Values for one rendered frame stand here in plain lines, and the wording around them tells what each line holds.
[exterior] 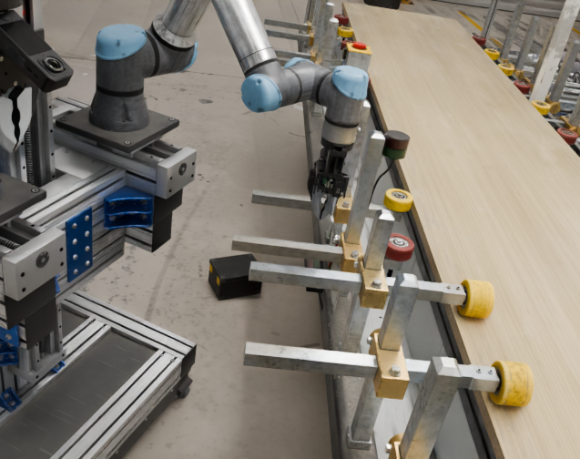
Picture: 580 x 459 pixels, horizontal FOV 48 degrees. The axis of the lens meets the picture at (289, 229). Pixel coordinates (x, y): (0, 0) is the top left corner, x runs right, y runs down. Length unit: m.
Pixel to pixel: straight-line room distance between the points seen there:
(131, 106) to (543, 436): 1.17
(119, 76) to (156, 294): 1.35
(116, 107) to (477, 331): 0.99
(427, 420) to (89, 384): 1.36
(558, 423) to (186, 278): 1.92
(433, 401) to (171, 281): 2.04
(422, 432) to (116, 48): 1.10
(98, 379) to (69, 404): 0.13
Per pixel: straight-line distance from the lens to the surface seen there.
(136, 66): 1.64
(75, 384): 2.13
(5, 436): 2.03
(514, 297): 1.60
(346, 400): 1.47
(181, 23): 1.65
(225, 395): 2.39
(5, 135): 0.95
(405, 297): 1.13
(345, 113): 1.35
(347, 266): 1.61
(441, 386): 0.92
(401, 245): 1.64
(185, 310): 2.71
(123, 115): 1.67
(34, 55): 0.87
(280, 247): 1.61
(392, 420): 1.58
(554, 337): 1.53
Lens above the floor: 1.74
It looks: 32 degrees down
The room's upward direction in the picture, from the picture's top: 10 degrees clockwise
